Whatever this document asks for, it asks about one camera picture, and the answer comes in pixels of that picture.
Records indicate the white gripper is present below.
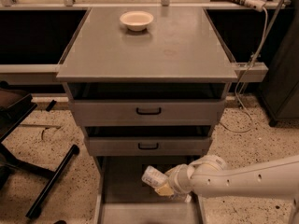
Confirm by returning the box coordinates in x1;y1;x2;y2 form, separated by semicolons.
155;164;195;197

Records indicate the blue label plastic bottle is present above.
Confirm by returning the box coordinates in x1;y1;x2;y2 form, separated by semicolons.
141;166;167;189

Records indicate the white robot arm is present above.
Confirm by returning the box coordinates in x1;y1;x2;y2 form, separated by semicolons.
155;155;299;224

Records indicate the grey open bottom drawer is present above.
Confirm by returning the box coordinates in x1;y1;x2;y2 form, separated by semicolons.
94;156;206;224

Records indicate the grey middle drawer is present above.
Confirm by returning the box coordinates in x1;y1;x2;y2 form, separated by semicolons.
84;125;211;156

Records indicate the grey drawer cabinet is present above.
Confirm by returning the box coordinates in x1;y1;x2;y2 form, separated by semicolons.
57;7;236;224

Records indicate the grey top drawer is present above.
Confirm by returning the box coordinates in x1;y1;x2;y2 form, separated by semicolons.
69;83;224;126

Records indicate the dark cabinet at right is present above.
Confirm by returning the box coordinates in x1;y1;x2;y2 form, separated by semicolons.
259;0;299;127

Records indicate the black office chair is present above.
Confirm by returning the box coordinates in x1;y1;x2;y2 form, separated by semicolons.
0;81;80;220

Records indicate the white ceramic bowl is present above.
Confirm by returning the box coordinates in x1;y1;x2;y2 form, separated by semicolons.
120;11;154;32

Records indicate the white cable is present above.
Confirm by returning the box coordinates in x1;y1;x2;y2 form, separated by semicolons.
219;7;269;133

